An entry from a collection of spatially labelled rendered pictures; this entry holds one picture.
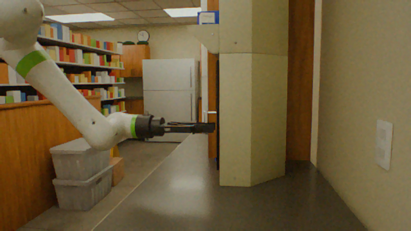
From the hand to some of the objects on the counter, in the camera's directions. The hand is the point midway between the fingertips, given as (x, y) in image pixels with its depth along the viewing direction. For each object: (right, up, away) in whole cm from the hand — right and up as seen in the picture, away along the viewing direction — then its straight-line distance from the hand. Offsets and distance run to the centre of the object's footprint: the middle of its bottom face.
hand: (205, 127), depth 105 cm
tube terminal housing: (+20, -19, +10) cm, 29 cm away
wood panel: (+26, -17, +32) cm, 44 cm away
